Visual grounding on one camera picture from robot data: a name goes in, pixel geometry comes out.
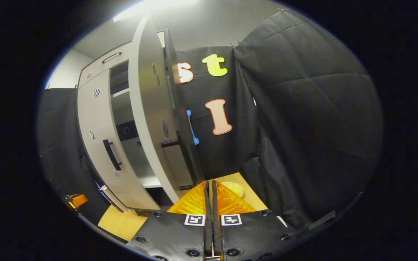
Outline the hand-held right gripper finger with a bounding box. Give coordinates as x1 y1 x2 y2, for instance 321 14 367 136
212 180 296 261
127 180 210 261

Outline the black door handle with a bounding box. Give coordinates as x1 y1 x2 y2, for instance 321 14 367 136
103 139 122 171
161 129 204 191

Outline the grey shoe cabinet door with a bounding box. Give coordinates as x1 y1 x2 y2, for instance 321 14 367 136
128 14 195 203
77 69 160 211

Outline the grey double-door shoe cabinet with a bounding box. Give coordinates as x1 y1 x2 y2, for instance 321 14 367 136
75 29 206 214

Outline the grey cabinet drawer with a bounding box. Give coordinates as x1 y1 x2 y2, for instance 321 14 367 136
78 31 166 88

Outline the yellow fuzzy object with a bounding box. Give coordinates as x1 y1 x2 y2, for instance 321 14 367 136
224 181 245 198

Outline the dark bar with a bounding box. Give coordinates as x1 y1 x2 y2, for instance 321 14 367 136
308 210 336 231

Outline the black backdrop cloth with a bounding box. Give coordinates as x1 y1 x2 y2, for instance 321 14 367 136
37 9 384 232

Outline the long ceiling light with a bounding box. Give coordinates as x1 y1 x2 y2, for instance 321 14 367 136
113 0 202 22

